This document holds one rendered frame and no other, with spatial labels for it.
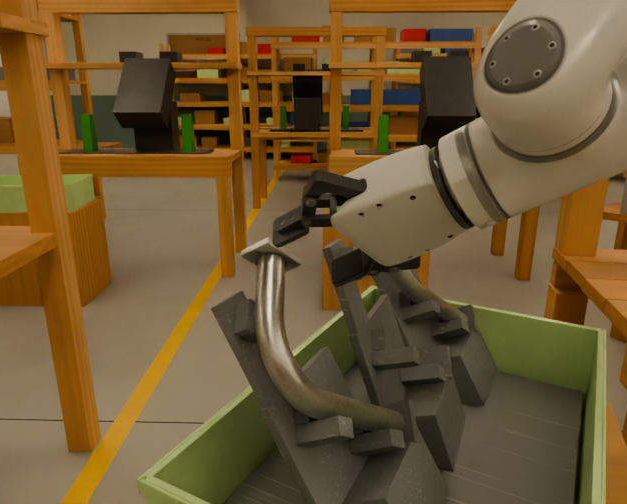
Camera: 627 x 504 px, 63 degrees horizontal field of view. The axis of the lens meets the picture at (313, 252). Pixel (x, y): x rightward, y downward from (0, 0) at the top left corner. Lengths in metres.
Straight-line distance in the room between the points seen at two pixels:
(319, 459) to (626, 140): 0.42
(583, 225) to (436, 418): 1.02
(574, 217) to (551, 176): 1.22
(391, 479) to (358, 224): 0.30
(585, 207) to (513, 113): 1.29
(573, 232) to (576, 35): 1.31
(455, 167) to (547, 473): 0.50
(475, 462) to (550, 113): 0.55
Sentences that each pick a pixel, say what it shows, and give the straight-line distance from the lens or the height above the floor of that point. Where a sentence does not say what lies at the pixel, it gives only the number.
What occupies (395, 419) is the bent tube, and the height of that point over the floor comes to 0.96.
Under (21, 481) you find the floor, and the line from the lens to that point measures 2.26.
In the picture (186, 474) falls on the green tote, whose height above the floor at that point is 0.93.
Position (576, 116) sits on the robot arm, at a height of 1.32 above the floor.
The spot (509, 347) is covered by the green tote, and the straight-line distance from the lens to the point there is 0.99.
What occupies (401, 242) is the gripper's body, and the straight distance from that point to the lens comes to 0.46.
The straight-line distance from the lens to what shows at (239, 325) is 0.53.
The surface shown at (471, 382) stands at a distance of 0.88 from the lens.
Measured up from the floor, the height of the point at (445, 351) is 0.96.
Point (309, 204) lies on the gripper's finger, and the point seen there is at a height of 1.24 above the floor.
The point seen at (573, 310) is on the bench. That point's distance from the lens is 1.71.
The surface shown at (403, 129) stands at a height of 0.78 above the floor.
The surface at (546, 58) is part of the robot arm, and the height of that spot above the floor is 1.35.
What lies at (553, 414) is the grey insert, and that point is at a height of 0.85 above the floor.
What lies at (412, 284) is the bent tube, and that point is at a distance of 0.80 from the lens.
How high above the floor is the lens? 1.33
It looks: 18 degrees down
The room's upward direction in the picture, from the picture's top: straight up
